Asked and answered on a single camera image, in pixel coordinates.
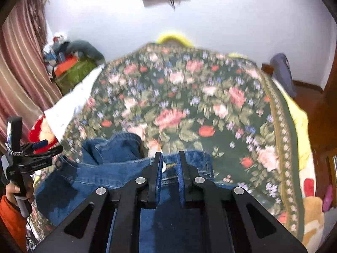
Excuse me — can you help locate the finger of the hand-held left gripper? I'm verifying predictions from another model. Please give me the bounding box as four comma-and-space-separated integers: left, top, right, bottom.
25, 145, 64, 175
22, 139, 49, 155

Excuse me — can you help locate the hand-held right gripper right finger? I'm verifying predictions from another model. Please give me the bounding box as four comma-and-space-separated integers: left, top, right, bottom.
178, 151, 308, 253

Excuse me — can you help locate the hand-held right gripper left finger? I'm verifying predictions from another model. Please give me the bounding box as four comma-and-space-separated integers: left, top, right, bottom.
34, 151, 164, 253

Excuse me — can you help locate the blue denim jacket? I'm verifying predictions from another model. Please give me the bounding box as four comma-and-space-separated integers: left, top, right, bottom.
34, 132, 237, 253

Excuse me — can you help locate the person's left forearm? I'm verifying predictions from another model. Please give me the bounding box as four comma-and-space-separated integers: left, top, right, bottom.
0, 194, 28, 252

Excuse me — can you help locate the person's left hand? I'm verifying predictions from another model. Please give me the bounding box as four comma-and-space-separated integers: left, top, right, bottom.
5, 176, 35, 211

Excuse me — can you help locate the red plush toy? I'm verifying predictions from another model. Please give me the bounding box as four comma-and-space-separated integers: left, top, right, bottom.
28, 114, 60, 148

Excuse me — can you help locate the white cloth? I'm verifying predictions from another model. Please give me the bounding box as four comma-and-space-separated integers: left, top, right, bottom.
43, 65, 106, 141

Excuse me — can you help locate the striped pink curtain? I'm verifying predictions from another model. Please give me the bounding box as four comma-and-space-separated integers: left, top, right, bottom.
0, 0, 64, 155

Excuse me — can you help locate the green box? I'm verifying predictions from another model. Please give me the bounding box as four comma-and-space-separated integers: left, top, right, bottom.
54, 57, 98, 96

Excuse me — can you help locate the orange box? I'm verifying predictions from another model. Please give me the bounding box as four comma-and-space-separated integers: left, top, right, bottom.
54, 59, 80, 77

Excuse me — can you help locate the floral blanket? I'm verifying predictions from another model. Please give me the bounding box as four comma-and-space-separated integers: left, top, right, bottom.
63, 42, 306, 240

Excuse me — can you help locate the grey neck pillow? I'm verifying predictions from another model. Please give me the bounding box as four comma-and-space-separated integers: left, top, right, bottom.
66, 39, 106, 65

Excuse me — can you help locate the printed cream bed sheet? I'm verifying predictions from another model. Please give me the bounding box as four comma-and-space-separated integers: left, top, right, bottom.
300, 148, 333, 249

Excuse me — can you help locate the yellow pillow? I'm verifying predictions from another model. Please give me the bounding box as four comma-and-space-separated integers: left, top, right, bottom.
155, 31, 194, 47

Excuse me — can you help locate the pink object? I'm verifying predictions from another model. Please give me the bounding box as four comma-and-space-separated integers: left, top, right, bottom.
322, 184, 334, 213

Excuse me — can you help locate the grey backpack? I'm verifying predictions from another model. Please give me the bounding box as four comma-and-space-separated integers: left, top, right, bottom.
269, 53, 297, 98

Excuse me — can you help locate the beaded cord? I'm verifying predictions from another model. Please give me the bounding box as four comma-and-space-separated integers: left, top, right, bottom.
5, 142, 24, 159

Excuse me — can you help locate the wooden bed frame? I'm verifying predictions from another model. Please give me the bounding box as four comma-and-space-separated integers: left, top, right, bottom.
261, 63, 275, 79

